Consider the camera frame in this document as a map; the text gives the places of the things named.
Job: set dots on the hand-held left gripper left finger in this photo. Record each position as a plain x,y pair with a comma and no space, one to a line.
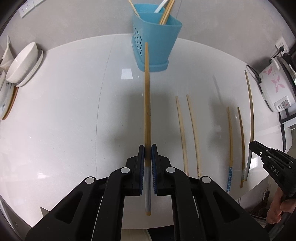
141,176

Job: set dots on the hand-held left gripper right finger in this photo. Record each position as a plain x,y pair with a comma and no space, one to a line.
154,176

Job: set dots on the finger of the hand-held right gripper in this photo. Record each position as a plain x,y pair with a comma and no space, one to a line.
285,158
260,150

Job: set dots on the blue plastic utensil holder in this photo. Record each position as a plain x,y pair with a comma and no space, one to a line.
159,41

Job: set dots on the red floral wooden chopstick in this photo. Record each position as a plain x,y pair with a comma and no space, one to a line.
167,12
194,136

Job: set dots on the person's right hand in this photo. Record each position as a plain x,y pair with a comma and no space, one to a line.
277,209

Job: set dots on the plain brown chopstick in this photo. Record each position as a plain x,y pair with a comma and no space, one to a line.
242,143

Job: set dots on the plain pale wooden chopstick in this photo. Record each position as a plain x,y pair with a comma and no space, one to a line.
182,139

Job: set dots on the beige cloth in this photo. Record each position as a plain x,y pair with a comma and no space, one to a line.
135,235

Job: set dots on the white pink-flowered rice cooker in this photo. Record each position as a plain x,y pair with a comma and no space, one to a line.
275,85

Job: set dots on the black power plug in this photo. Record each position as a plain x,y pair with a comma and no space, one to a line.
281,49

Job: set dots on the wooden-rimmed plate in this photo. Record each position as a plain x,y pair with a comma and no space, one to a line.
13,102

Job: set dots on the white ribbed plate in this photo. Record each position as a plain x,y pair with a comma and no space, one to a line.
35,67

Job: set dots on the patterned white plate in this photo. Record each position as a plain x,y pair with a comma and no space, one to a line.
5,97

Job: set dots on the large white bowl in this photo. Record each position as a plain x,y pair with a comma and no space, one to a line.
22,63

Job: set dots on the white plastic utensil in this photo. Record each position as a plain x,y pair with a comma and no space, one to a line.
160,7

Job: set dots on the white wall socket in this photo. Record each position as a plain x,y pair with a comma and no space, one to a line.
26,9
282,41

